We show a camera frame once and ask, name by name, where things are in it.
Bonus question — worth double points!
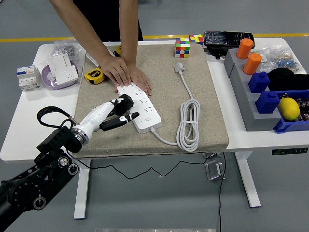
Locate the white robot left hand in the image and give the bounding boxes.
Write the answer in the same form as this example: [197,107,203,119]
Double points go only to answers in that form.
[77,95,140,136]

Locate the person's left hand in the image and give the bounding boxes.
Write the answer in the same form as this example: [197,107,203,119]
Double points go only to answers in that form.
[128,64,153,97]

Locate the person's right hand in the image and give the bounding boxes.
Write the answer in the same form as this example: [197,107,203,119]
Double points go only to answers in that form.
[98,55,132,87]

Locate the black plug adapter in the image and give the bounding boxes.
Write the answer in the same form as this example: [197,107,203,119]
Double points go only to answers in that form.
[113,93,135,116]

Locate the white power strip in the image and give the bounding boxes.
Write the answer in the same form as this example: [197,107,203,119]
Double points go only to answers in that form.
[117,83,162,134]

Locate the thin black adapter cord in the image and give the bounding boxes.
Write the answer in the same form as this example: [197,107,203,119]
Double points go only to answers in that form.
[72,154,218,180]

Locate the yellow black tape measure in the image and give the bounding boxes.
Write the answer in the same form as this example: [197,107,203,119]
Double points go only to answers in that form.
[84,68,106,85]

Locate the grey-brown fabric mat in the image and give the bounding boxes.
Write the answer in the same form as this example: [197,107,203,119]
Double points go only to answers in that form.
[72,43,229,159]

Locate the large colourful puzzle cube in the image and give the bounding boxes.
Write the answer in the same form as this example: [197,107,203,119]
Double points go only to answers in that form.
[174,38,191,58]

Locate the person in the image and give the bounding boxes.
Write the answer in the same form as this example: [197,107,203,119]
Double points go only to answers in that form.
[72,0,143,42]

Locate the clear bag of screws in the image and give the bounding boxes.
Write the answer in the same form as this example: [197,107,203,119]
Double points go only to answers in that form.
[40,37,87,71]

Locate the small colourful puzzle cube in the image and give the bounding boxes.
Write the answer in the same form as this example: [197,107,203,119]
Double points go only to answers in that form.
[189,34,204,46]

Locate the white table leg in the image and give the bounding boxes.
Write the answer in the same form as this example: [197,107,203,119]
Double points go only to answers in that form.
[73,159,91,220]
[234,151,262,208]

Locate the white circuit breaker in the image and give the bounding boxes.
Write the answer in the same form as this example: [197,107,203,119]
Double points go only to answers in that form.
[16,65,42,92]

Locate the black film-wrapped box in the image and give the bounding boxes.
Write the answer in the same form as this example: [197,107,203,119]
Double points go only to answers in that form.
[203,30,255,50]

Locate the grey stepped block holder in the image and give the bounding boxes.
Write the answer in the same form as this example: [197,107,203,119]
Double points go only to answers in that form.
[223,48,288,132]

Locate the orange cylinder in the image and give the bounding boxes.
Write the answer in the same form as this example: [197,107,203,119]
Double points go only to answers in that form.
[236,38,254,60]
[242,53,263,75]

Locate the blue plastic block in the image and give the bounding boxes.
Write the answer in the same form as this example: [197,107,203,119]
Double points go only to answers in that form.
[255,91,281,115]
[248,71,270,94]

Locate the clear bag of components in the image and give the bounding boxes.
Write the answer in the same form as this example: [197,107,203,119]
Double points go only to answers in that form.
[253,44,304,74]

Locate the black cloth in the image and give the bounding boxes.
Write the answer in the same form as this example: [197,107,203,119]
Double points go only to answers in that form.
[267,67,309,92]

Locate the yellow lemon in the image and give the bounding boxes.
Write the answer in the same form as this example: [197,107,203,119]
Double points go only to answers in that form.
[277,97,301,121]

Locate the blue plastic bin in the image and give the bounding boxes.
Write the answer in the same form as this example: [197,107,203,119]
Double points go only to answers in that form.
[273,89,309,134]

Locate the black desk control panel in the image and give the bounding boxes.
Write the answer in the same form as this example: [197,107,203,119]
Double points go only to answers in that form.
[271,147,309,156]

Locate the dark circuit boards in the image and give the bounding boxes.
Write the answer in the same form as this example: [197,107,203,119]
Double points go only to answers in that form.
[280,93,309,123]

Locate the white wall switch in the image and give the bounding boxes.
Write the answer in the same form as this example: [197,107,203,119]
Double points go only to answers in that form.
[85,53,101,67]

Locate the white power strip cord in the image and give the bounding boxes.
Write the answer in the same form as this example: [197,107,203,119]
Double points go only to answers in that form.
[149,61,201,153]

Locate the white wall socket panel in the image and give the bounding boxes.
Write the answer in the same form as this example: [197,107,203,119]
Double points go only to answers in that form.
[55,67,80,86]

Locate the white blank switch panel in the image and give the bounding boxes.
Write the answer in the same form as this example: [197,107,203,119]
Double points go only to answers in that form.
[47,53,72,78]

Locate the black mount bracket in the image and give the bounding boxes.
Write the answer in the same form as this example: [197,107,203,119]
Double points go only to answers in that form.
[207,45,227,60]

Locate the small clear metal bracket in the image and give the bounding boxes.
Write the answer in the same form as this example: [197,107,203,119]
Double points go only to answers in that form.
[202,152,222,160]

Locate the large clear metal bracket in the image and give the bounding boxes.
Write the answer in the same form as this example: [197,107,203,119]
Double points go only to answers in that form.
[204,161,226,181]

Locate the black hanging power cable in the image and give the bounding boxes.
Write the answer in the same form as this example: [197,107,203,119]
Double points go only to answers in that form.
[218,152,227,232]

